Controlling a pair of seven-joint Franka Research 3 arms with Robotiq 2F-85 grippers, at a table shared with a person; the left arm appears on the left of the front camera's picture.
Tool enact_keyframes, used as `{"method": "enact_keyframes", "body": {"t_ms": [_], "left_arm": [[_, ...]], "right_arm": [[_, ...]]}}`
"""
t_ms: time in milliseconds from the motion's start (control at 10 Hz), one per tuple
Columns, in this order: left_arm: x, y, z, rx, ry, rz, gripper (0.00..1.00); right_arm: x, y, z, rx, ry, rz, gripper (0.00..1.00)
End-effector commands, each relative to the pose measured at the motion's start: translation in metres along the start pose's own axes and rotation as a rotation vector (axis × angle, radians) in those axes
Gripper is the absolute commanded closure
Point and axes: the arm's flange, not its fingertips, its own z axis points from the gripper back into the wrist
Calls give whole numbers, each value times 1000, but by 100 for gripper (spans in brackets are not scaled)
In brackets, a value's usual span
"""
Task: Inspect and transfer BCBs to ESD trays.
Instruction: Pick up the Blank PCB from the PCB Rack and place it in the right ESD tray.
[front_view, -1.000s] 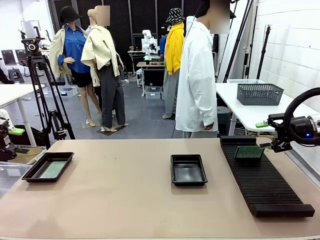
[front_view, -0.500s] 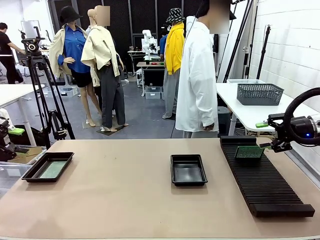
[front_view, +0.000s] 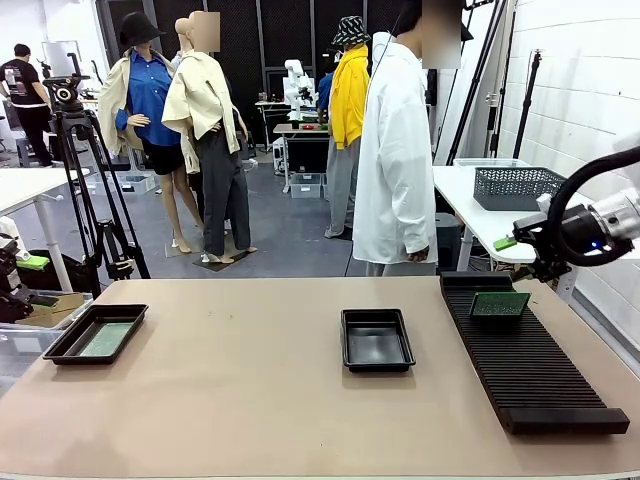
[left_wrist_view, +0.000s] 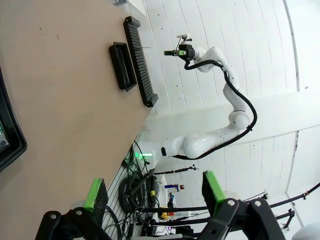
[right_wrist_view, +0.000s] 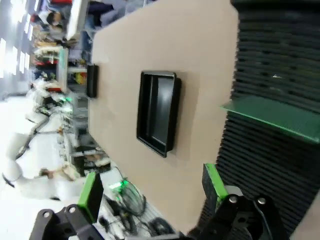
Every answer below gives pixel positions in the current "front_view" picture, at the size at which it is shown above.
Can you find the green circuit board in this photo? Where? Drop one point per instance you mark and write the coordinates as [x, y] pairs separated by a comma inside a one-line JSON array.
[[107, 340], [500, 305]]

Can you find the patterned black white bucket hat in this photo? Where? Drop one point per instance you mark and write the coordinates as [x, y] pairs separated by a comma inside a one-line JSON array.
[[351, 31]]

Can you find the mannequin in cream jacket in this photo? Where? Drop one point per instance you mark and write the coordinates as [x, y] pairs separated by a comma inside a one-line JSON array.
[[210, 110]]

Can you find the thin black light stand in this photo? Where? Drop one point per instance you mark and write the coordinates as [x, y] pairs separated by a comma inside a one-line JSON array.
[[527, 100]]

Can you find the small white background robot arm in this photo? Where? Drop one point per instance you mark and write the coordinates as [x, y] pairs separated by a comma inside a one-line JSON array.
[[295, 85]]

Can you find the black camera tripod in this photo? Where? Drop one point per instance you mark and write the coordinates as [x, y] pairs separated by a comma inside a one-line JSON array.
[[85, 200]]

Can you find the white side table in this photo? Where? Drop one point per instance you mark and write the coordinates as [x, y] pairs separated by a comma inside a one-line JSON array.
[[480, 220]]

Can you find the brown cardboard box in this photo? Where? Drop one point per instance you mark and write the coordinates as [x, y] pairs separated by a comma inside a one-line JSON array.
[[60, 305]]

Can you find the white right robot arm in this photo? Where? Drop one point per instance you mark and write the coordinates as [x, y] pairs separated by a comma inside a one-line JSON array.
[[620, 215]]

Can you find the mannequin in yellow hoodie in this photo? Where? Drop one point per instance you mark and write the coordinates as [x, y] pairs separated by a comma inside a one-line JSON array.
[[347, 100]]

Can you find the clear plastic box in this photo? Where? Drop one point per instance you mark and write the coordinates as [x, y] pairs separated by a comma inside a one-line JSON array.
[[492, 162]]

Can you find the black plastic stool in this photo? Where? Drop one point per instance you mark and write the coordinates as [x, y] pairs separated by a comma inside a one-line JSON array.
[[447, 240]]

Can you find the person's right forearm white sleeve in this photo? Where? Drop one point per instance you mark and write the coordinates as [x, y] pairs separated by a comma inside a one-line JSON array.
[[417, 215]]

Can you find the clear storage bin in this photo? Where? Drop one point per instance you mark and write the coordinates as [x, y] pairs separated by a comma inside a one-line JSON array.
[[306, 186], [137, 184]]

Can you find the person in black t-shirt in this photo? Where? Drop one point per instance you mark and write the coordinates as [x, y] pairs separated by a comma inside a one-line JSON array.
[[22, 85]]

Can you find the background work table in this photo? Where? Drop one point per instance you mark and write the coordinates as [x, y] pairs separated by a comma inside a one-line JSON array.
[[305, 150]]

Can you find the grey plastic basket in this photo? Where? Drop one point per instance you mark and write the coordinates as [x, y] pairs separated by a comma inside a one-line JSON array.
[[520, 190]]

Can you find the black ESD tray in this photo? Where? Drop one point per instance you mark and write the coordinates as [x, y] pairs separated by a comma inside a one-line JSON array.
[[60, 350], [377, 346]]

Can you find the white desk with round leg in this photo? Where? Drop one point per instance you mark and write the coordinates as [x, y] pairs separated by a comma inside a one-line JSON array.
[[25, 187]]

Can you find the black slotted board rack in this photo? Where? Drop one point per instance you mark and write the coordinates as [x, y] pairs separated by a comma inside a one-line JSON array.
[[520, 360]]

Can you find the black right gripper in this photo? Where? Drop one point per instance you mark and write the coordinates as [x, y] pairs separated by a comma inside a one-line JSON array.
[[575, 230]]

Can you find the mannequin in blue shirt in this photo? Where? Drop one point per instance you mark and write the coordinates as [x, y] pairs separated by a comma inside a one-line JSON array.
[[147, 100]]

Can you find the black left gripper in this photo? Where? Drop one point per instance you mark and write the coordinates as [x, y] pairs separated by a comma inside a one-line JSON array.
[[12, 290]]

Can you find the person in white shirt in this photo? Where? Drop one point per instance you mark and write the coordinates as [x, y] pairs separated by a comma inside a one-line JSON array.
[[395, 150]]

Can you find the plain black bucket hat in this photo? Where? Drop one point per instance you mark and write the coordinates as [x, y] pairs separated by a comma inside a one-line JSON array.
[[137, 30]]

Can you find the black bag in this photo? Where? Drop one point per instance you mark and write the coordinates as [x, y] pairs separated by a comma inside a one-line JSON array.
[[60, 272]]

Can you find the person's right hand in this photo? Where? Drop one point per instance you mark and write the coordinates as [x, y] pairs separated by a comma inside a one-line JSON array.
[[420, 254]]

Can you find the large black stand legs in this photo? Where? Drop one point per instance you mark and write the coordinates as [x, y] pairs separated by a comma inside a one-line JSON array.
[[480, 65]]

